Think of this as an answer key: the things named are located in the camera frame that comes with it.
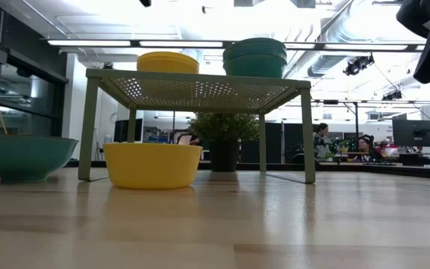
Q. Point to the black ceiling spotlight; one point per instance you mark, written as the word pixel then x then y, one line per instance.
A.
pixel 357 65
pixel 392 96

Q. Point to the black framed glass partition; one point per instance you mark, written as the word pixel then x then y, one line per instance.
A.
pixel 32 93

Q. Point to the green perforated metal shelf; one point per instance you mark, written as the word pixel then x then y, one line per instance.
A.
pixel 200 77

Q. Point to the silver ceiling air duct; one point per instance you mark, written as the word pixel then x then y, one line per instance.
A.
pixel 327 65

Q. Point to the black room divider panel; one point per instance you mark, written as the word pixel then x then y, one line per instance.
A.
pixel 289 142

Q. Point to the black computer monitor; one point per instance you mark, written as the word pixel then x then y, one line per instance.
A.
pixel 401 140
pixel 127 130

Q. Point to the person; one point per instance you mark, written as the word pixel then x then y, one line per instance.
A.
pixel 366 145
pixel 321 143

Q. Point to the background rig frame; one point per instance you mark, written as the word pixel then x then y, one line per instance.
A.
pixel 356 116

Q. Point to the overhead light bar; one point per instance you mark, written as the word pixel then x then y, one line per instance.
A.
pixel 95 43

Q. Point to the artificial plant in black pot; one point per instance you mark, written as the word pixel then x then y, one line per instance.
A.
pixel 224 157

